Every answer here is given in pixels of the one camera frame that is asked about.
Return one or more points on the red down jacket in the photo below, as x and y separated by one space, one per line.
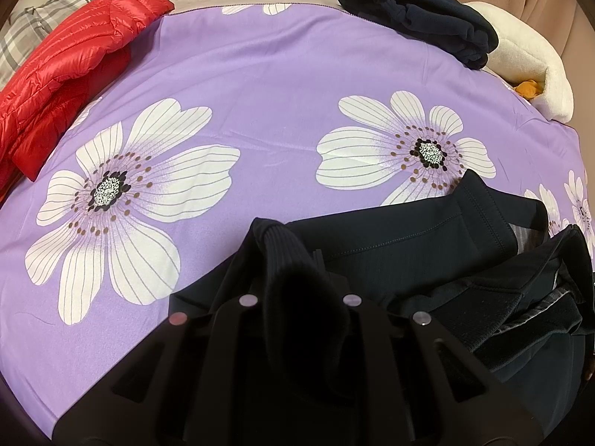
60 69

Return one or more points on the navy zip jacket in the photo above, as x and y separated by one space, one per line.
418 251

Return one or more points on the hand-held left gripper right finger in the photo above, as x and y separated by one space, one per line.
409 381

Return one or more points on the grey plaid pillow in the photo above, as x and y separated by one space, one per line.
42 18

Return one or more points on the orange cloth item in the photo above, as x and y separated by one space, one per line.
529 89

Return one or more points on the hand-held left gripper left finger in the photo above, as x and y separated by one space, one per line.
204 371

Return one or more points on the folded navy garment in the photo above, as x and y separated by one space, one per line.
418 9

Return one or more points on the purple floral blanket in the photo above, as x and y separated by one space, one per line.
260 83

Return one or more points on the white fleece garment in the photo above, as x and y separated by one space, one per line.
530 51

